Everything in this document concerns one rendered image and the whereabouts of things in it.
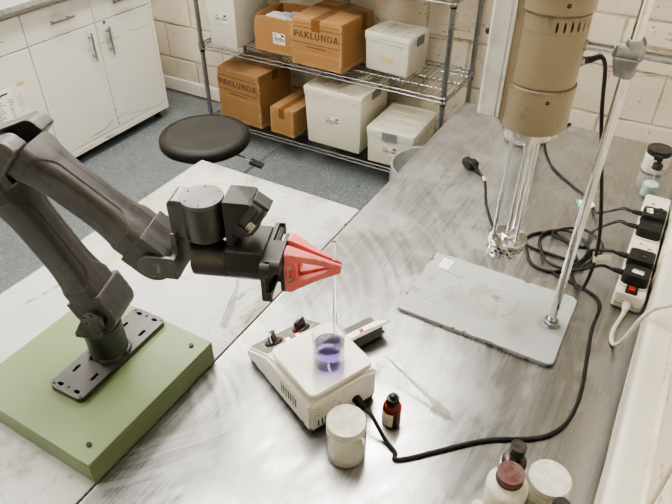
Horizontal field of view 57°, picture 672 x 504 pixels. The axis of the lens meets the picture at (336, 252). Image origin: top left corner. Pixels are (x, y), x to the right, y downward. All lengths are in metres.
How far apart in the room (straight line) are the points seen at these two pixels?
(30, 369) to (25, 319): 0.19
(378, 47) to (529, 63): 2.19
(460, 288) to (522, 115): 0.42
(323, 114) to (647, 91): 1.52
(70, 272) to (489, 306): 0.74
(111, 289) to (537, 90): 0.69
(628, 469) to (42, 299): 1.06
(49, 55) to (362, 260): 2.46
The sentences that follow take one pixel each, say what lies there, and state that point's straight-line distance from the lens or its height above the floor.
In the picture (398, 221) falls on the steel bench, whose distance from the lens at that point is 1.43.
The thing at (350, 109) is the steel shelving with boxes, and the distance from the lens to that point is 3.16.
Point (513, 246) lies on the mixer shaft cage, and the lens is 1.10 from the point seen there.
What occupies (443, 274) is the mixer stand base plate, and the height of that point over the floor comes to 0.91.
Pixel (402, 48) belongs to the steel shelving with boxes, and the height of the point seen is 0.71.
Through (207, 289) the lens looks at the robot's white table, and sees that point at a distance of 1.26.
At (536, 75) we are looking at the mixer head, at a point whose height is 1.38.
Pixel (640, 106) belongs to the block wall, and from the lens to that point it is 3.16.
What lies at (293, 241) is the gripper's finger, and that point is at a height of 1.22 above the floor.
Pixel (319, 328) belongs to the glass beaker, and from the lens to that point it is 0.95.
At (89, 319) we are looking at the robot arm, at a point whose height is 1.07.
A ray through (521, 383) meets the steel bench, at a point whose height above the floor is 0.90.
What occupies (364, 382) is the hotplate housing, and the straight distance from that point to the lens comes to 0.99.
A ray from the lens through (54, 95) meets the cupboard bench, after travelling 3.51.
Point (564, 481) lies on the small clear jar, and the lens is 0.94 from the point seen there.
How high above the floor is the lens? 1.72
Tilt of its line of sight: 38 degrees down
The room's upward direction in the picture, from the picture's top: straight up
